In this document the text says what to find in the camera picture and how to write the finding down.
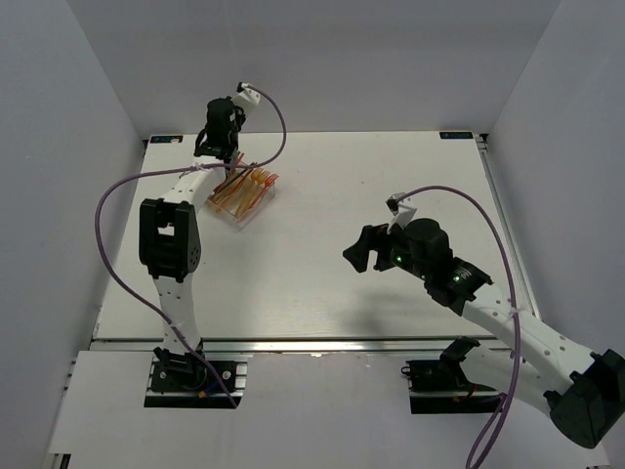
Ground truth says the clear container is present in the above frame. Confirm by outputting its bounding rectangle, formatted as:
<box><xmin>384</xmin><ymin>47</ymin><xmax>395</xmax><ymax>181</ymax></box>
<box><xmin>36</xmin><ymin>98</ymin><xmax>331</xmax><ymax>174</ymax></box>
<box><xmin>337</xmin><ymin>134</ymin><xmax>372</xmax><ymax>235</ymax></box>
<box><xmin>233</xmin><ymin>168</ymin><xmax>278</xmax><ymax>225</ymax></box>

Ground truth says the red plastic fork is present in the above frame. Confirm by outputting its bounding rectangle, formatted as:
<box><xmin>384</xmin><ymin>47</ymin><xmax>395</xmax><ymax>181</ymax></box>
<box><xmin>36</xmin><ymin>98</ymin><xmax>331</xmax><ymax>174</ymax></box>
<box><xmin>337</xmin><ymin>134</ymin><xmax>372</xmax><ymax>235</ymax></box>
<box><xmin>247</xmin><ymin>173</ymin><xmax>279</xmax><ymax>210</ymax></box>

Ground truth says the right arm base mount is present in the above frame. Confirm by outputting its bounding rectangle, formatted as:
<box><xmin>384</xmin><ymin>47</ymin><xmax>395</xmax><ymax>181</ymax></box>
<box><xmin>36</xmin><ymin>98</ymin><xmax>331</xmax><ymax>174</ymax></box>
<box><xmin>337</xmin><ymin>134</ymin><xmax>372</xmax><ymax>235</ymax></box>
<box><xmin>400</xmin><ymin>336</ymin><xmax>501</xmax><ymax>415</ymax></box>

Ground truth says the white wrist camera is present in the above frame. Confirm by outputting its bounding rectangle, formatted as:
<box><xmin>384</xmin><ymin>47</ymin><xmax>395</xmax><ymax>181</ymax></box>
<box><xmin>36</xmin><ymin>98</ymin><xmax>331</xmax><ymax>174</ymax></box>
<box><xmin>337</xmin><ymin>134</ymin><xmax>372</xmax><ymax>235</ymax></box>
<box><xmin>386</xmin><ymin>192</ymin><xmax>417</xmax><ymax>235</ymax></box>
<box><xmin>231</xmin><ymin>82</ymin><xmax>262</xmax><ymax>118</ymax></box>

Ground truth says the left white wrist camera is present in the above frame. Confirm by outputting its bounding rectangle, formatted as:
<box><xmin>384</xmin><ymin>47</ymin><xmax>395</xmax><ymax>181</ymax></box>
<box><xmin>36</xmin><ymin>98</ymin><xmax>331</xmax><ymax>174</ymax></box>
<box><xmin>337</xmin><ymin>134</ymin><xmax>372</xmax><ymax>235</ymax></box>
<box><xmin>231</xmin><ymin>82</ymin><xmax>262</xmax><ymax>118</ymax></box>

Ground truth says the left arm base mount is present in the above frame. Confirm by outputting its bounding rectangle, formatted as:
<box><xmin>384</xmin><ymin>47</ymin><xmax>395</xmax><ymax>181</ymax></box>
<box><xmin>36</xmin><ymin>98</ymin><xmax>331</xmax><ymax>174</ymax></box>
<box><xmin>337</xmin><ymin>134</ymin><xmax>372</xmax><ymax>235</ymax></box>
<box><xmin>144</xmin><ymin>347</ymin><xmax>243</xmax><ymax>409</ymax></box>

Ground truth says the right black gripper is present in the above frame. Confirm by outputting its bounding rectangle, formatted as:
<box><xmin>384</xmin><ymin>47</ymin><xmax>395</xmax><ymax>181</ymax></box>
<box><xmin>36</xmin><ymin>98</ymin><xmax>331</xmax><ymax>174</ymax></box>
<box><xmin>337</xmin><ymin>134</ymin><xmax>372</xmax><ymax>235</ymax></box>
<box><xmin>342</xmin><ymin>217</ymin><xmax>430</xmax><ymax>281</ymax></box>

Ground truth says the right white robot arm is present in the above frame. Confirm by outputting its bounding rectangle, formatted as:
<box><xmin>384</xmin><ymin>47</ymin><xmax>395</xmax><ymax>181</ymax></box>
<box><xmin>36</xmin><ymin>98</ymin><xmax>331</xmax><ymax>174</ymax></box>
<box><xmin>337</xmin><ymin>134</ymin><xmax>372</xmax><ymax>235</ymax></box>
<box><xmin>343</xmin><ymin>218</ymin><xmax>624</xmax><ymax>448</ymax></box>

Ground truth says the blue corner sticker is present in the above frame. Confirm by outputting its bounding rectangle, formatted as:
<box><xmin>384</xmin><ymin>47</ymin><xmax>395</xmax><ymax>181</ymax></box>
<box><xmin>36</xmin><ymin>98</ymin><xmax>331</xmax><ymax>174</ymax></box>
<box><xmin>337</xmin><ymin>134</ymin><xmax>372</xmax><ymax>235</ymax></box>
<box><xmin>438</xmin><ymin>131</ymin><xmax>474</xmax><ymax>140</ymax></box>
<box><xmin>148</xmin><ymin>135</ymin><xmax>184</xmax><ymax>145</ymax></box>

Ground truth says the aluminium table rail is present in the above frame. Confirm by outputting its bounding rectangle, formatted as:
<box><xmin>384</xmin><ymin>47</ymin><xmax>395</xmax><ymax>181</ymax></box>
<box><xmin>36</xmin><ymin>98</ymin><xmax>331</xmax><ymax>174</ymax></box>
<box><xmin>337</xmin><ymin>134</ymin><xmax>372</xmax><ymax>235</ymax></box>
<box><xmin>89</xmin><ymin>337</ymin><xmax>508</xmax><ymax>354</ymax></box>

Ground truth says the right blue corner sticker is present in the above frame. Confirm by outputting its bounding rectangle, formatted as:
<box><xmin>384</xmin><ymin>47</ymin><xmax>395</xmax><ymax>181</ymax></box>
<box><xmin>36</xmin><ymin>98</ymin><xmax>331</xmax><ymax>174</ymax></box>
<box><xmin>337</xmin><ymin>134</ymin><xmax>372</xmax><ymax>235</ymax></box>
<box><xmin>438</xmin><ymin>131</ymin><xmax>474</xmax><ymax>140</ymax></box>

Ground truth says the orange plastic fork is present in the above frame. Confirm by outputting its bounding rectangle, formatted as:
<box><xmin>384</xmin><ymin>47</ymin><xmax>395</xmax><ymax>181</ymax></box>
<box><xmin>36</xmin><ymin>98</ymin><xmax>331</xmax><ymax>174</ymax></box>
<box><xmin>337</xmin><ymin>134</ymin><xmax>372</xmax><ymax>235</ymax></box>
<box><xmin>241</xmin><ymin>169</ymin><xmax>271</xmax><ymax>211</ymax></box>
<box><xmin>236</xmin><ymin>168</ymin><xmax>265</xmax><ymax>217</ymax></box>

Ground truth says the left blue corner sticker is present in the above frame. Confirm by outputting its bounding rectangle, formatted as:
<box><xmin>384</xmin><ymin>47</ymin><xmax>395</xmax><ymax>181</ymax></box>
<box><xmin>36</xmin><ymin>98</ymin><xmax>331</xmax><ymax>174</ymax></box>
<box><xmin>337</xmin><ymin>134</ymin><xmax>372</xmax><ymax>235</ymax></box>
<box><xmin>148</xmin><ymin>135</ymin><xmax>184</xmax><ymax>145</ymax></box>

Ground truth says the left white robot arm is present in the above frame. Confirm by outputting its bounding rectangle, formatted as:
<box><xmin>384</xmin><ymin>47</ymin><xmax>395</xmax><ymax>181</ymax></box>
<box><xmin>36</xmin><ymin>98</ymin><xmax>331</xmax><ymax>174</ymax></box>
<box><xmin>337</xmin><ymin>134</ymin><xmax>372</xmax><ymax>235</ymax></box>
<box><xmin>139</xmin><ymin>97</ymin><xmax>246</xmax><ymax>390</ymax></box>

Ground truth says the red plastic chopstick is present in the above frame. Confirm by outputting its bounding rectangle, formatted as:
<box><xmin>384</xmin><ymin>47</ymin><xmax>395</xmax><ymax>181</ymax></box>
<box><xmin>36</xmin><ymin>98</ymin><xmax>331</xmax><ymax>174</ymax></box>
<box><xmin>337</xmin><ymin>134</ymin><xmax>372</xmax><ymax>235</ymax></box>
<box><xmin>212</xmin><ymin>169</ymin><xmax>255</xmax><ymax>203</ymax></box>
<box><xmin>214</xmin><ymin>152</ymin><xmax>245</xmax><ymax>194</ymax></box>

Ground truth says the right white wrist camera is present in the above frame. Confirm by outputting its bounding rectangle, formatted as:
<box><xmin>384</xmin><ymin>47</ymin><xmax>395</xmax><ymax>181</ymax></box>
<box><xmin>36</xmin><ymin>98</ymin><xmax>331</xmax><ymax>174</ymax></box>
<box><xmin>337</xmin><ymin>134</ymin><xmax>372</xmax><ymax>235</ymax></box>
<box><xmin>386</xmin><ymin>192</ymin><xmax>417</xmax><ymax>235</ymax></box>

